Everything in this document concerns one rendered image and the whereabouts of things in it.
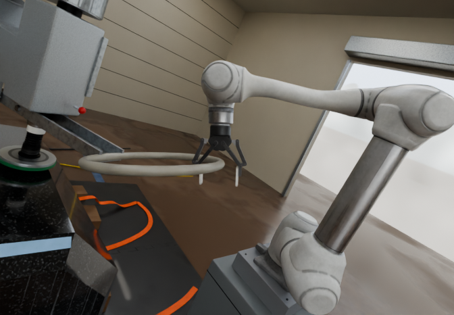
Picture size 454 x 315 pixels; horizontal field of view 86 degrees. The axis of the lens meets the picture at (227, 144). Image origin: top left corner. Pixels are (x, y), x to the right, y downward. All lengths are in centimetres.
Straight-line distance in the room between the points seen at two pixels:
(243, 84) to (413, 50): 457
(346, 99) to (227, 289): 86
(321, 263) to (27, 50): 132
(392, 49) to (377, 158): 447
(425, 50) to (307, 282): 459
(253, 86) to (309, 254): 55
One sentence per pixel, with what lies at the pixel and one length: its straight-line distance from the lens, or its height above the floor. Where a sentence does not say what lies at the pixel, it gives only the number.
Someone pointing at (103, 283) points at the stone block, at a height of 58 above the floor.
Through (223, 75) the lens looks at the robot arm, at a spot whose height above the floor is 151.
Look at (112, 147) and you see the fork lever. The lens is 113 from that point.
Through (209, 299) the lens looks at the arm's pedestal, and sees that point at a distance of 124.
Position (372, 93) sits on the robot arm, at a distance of 95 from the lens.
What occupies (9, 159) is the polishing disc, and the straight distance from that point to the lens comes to 141.
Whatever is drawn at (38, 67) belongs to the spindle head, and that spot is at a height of 129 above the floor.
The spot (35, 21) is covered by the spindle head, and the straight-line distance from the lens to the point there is 129.
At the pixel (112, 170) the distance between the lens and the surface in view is 72.
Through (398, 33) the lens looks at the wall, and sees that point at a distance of 569.
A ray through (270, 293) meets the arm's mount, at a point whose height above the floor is 85.
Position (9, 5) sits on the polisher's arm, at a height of 146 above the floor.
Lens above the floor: 146
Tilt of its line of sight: 10 degrees down
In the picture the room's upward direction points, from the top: 23 degrees clockwise
